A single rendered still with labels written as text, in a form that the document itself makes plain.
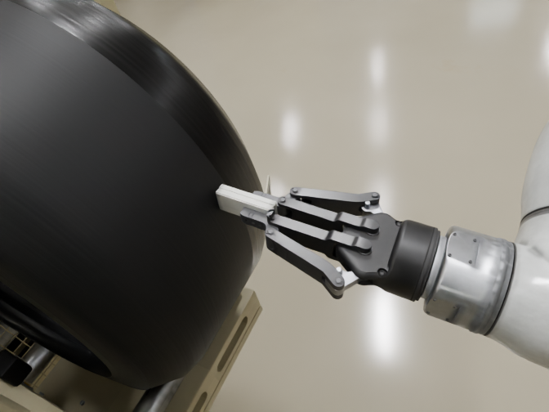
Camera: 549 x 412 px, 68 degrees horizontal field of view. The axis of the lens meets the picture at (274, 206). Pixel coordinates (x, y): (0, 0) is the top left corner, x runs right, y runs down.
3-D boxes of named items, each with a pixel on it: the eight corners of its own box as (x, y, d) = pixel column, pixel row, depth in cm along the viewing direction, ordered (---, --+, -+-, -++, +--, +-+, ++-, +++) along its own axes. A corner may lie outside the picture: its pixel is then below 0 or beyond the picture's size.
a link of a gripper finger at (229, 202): (275, 223, 46) (273, 228, 46) (222, 204, 48) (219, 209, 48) (274, 206, 44) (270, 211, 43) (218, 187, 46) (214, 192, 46)
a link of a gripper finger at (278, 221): (369, 261, 43) (365, 272, 42) (271, 230, 46) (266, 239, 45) (373, 239, 40) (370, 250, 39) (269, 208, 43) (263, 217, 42)
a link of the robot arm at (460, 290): (508, 306, 32) (429, 279, 34) (472, 351, 39) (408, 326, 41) (519, 221, 37) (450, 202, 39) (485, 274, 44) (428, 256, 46)
